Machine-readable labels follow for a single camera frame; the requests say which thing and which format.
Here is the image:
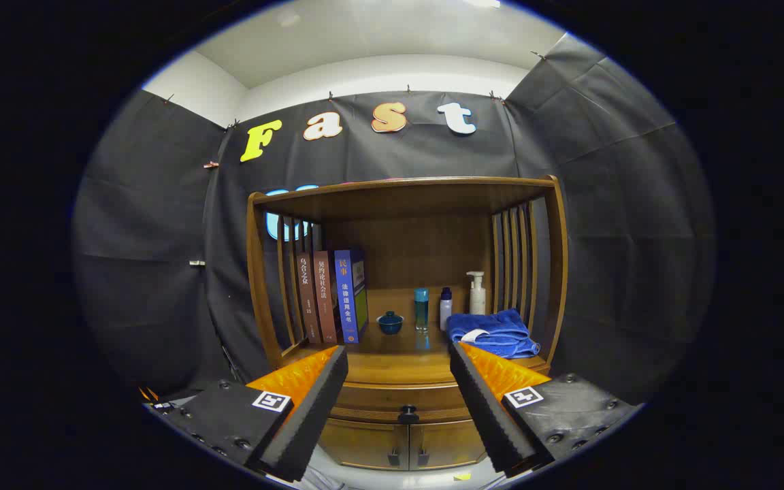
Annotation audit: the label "dark brown book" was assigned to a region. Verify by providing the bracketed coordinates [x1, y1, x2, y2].
[295, 253, 321, 344]

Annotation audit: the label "reddish brown book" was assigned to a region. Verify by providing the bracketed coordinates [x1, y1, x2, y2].
[313, 250, 340, 343]

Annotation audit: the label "wooden cabinet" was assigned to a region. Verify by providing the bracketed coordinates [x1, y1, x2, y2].
[247, 175, 568, 472]

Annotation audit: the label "wooden cabinet door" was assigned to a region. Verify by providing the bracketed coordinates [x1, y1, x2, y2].
[319, 418, 410, 471]
[409, 420, 489, 471]

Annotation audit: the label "black backdrop cloth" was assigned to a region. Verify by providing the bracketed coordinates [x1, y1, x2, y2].
[72, 34, 716, 409]

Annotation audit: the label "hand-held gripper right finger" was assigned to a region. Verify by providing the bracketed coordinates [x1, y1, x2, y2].
[448, 341, 642, 476]

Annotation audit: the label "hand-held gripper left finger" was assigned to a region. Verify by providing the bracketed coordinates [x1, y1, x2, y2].
[144, 345, 350, 483]

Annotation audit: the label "wooden drawer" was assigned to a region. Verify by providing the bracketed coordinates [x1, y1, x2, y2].
[327, 381, 478, 426]

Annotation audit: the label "white pump bottle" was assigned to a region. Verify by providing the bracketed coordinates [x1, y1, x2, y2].
[466, 272, 487, 315]

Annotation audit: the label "blue book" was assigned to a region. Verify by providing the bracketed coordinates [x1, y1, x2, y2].
[333, 248, 369, 344]

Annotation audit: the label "blue folded towel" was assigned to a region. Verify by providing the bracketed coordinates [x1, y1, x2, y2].
[446, 309, 541, 359]

